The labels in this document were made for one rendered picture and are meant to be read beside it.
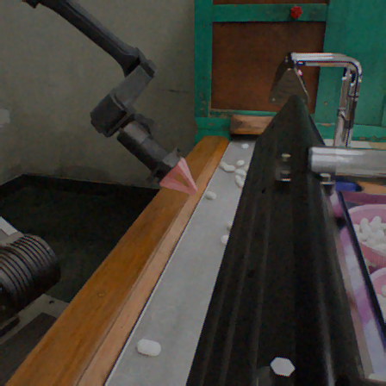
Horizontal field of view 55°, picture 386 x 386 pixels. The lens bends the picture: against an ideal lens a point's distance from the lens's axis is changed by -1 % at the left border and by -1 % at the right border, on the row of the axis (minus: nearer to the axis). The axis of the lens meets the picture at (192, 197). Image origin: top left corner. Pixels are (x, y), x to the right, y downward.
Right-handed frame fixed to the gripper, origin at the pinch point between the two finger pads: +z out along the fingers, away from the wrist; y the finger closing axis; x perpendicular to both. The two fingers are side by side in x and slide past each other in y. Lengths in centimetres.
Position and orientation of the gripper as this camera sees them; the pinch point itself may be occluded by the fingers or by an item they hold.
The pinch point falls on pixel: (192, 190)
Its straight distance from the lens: 82.8
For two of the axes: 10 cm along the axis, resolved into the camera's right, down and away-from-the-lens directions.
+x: -6.3, 6.4, 4.3
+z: 7.4, 6.6, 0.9
